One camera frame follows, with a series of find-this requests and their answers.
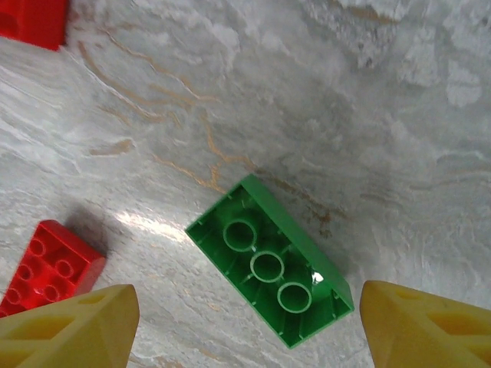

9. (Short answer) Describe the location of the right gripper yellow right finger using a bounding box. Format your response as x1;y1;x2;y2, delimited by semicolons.
360;279;491;368

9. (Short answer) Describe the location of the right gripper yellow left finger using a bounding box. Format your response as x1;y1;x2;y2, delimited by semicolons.
0;283;140;368

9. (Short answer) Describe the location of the red lego brick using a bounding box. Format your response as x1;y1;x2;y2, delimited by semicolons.
0;219;107;319
0;0;70;52

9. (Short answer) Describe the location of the green lego brick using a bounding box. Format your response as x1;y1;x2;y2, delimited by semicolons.
184;172;354;350

